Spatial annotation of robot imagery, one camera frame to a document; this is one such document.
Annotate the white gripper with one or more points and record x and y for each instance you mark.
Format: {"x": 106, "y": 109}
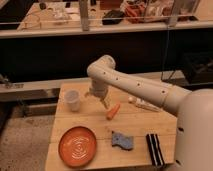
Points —
{"x": 99, "y": 89}

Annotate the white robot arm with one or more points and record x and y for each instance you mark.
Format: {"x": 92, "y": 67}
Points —
{"x": 193, "y": 109}

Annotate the white toy object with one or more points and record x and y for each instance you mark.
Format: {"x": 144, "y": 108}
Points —
{"x": 143, "y": 104}

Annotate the black white striped block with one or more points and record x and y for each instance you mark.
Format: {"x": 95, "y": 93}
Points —
{"x": 155, "y": 150}

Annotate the translucent plastic cup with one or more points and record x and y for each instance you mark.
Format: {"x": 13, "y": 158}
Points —
{"x": 72, "y": 99}

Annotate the orange carrot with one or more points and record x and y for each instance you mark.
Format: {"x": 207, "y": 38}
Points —
{"x": 112, "y": 112}

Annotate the orange plate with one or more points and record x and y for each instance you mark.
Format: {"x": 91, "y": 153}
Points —
{"x": 77, "y": 146}

